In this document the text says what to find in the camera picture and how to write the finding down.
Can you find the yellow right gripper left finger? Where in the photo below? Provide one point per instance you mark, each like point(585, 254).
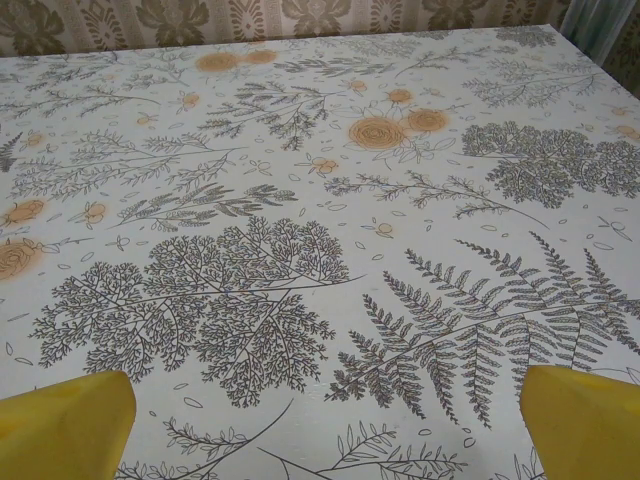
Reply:
point(60, 435)

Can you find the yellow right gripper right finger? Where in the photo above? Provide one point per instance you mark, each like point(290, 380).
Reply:
point(585, 430)

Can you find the floral printed tablecloth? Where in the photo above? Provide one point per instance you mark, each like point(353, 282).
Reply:
point(320, 200)

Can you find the pale green curtain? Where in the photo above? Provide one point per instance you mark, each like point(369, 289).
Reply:
point(585, 25)

